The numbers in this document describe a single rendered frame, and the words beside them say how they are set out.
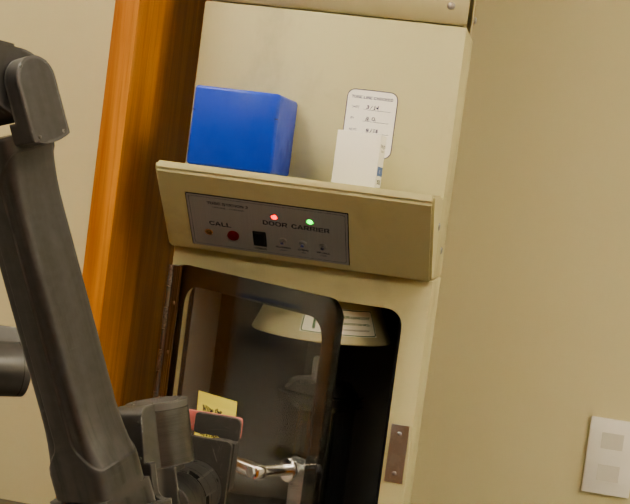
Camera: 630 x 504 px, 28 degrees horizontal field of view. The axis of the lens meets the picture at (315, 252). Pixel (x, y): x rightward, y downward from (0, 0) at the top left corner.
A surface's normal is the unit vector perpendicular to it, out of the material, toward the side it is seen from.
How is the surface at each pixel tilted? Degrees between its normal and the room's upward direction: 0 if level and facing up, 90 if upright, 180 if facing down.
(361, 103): 90
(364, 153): 90
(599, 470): 90
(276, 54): 90
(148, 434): 77
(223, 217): 135
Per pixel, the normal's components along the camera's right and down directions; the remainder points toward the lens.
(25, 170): 0.80, 0.11
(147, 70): 0.97, 0.14
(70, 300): 0.84, -0.11
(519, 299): -0.18, 0.03
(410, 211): -0.22, 0.72
